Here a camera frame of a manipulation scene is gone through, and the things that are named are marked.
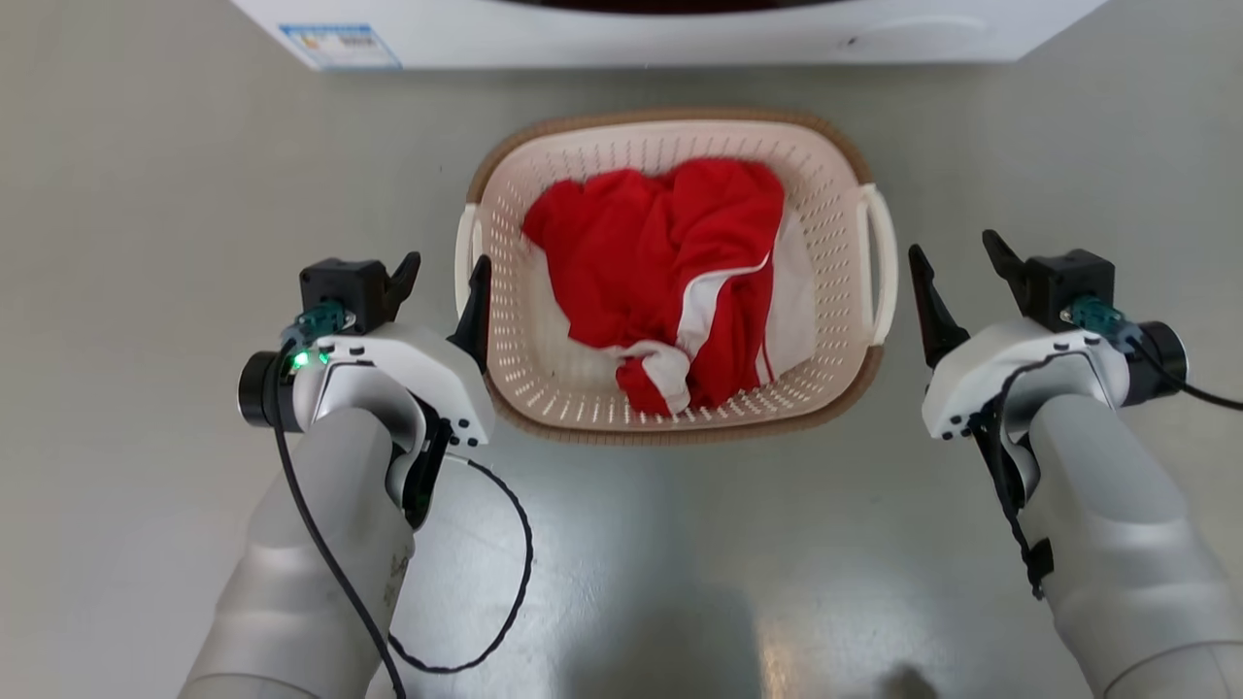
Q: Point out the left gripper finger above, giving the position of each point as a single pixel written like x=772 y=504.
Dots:
x=400 y=286
x=476 y=320

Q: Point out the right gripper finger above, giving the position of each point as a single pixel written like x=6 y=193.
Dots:
x=934 y=311
x=1010 y=267

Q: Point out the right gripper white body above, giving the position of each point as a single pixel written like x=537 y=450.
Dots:
x=981 y=374

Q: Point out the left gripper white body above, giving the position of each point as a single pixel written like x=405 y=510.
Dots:
x=427 y=364

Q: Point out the beige plastic laundry basket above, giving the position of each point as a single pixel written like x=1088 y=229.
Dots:
x=524 y=320

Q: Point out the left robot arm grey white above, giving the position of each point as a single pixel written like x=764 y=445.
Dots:
x=301 y=582

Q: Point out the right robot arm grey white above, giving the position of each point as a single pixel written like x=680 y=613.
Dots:
x=1117 y=544

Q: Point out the white cloth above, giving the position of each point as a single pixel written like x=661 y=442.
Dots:
x=794 y=311

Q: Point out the red and white garment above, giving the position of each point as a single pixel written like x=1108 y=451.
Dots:
x=651 y=252

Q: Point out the blue energy label sticker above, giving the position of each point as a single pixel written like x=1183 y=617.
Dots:
x=340 y=47

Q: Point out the white washing machine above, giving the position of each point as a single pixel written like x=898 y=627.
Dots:
x=680 y=34

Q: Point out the right black wrist camera box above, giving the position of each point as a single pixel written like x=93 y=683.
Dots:
x=1068 y=277

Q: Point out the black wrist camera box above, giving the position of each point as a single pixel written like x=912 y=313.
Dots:
x=340 y=282
x=1068 y=277

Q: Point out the left black wrist camera box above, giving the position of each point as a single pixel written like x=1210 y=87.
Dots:
x=340 y=282

